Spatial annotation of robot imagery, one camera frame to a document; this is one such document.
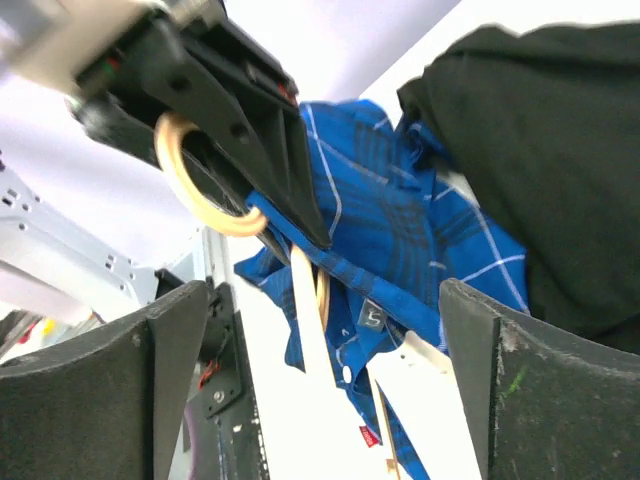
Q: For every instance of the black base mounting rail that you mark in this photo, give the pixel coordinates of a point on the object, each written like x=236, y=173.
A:
x=221, y=435

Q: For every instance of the blue plaid shirt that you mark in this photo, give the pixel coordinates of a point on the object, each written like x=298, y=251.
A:
x=397, y=232

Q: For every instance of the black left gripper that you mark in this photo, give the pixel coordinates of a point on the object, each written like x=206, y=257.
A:
x=234, y=91

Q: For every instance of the beige plastic hanger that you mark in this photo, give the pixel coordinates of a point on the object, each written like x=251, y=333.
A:
x=448, y=449

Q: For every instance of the black garment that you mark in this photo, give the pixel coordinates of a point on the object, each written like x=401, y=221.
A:
x=544, y=126

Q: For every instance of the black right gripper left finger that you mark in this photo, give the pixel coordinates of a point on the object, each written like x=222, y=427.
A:
x=107, y=404

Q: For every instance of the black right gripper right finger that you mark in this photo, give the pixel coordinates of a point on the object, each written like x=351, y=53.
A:
x=540, y=402

